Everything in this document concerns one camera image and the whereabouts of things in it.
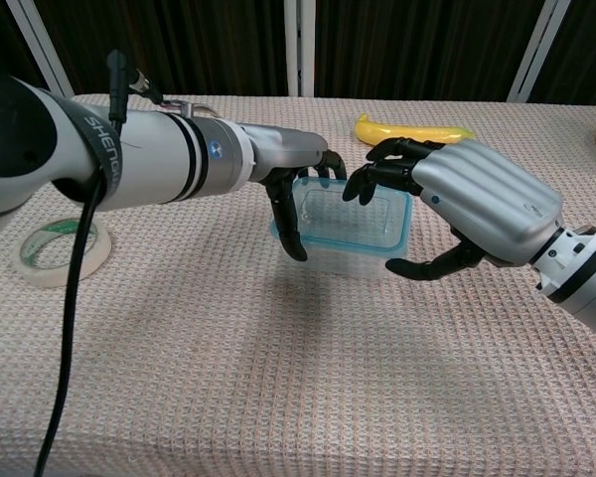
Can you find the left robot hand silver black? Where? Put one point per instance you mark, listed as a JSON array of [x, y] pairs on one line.
[[283, 144]]

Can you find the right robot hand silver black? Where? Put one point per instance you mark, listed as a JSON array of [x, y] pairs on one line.
[[487, 199]]

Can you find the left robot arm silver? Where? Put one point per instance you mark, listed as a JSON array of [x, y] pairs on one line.
[[154, 159]]

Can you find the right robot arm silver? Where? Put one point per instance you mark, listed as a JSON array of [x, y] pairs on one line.
[[586, 283]]

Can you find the yellow banana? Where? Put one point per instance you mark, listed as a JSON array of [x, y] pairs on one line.
[[412, 133]]

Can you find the black pleated curtain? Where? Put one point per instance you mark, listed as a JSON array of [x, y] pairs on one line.
[[417, 49], [179, 45], [586, 49], [0, 35]]

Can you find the pink checked tablecloth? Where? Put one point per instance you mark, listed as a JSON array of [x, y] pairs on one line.
[[278, 372]]

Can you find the beige masking tape roll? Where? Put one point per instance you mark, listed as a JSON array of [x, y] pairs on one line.
[[35, 275]]

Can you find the white frame post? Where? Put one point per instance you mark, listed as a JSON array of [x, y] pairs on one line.
[[42, 45], [539, 49], [300, 47]]

